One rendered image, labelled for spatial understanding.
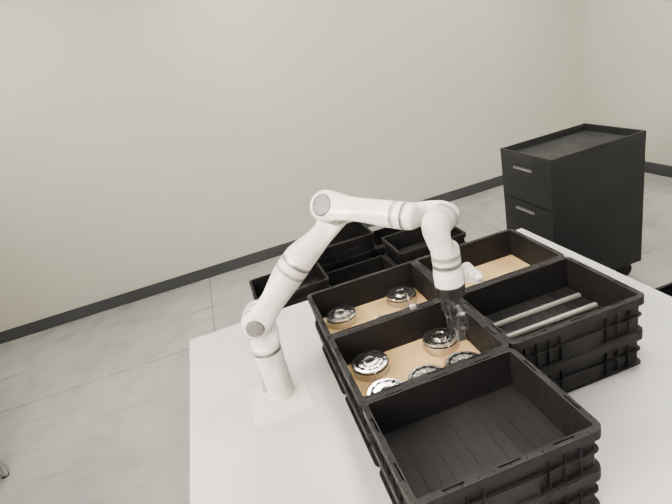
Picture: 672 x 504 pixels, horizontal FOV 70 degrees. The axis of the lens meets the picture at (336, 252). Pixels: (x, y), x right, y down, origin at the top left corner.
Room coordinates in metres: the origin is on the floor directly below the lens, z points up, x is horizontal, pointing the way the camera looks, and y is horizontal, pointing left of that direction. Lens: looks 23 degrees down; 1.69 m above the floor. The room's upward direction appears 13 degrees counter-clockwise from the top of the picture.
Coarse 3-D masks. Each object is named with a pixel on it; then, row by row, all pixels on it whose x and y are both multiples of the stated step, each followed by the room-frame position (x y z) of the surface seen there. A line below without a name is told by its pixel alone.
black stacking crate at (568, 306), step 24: (504, 288) 1.26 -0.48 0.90; (528, 288) 1.28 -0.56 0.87; (552, 288) 1.29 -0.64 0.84; (576, 288) 1.26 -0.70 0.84; (600, 288) 1.17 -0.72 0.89; (480, 312) 1.25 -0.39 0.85; (504, 312) 1.25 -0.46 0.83; (552, 312) 1.19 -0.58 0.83; (624, 312) 1.03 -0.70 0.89; (576, 336) 1.00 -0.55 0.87; (600, 336) 1.01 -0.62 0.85; (624, 336) 1.02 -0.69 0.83; (528, 360) 0.98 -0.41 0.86; (552, 360) 0.99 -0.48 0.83
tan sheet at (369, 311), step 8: (368, 304) 1.48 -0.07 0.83; (376, 304) 1.47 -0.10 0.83; (384, 304) 1.46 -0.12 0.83; (360, 312) 1.44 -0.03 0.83; (368, 312) 1.43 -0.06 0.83; (376, 312) 1.42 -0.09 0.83; (384, 312) 1.41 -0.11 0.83; (392, 312) 1.39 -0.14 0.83; (360, 320) 1.39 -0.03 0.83; (368, 320) 1.38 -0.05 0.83; (328, 328) 1.39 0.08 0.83; (344, 328) 1.37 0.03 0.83
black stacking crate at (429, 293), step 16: (400, 272) 1.52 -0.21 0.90; (416, 272) 1.48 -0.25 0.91; (336, 288) 1.48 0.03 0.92; (352, 288) 1.49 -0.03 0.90; (368, 288) 1.50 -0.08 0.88; (384, 288) 1.51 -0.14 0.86; (416, 288) 1.51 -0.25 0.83; (432, 288) 1.36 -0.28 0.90; (320, 304) 1.47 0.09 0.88; (336, 304) 1.48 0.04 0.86; (352, 304) 1.49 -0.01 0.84
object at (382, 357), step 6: (360, 354) 1.16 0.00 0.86; (366, 354) 1.15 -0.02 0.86; (378, 354) 1.14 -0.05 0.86; (384, 354) 1.13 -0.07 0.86; (354, 360) 1.14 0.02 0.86; (360, 360) 1.13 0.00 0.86; (378, 360) 1.11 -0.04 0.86; (384, 360) 1.11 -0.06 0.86; (354, 366) 1.11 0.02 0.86; (360, 366) 1.11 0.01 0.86; (372, 366) 1.09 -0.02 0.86; (378, 366) 1.09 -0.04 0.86; (384, 366) 1.08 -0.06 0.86; (360, 372) 1.08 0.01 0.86; (366, 372) 1.07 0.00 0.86; (372, 372) 1.07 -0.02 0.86
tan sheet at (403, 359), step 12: (396, 348) 1.19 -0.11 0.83; (408, 348) 1.18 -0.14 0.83; (420, 348) 1.17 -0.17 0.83; (468, 348) 1.11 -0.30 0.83; (396, 360) 1.14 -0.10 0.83; (408, 360) 1.12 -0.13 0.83; (420, 360) 1.11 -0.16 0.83; (432, 360) 1.10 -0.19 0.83; (444, 360) 1.09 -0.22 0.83; (396, 372) 1.08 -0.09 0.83; (408, 372) 1.07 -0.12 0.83; (360, 384) 1.07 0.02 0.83
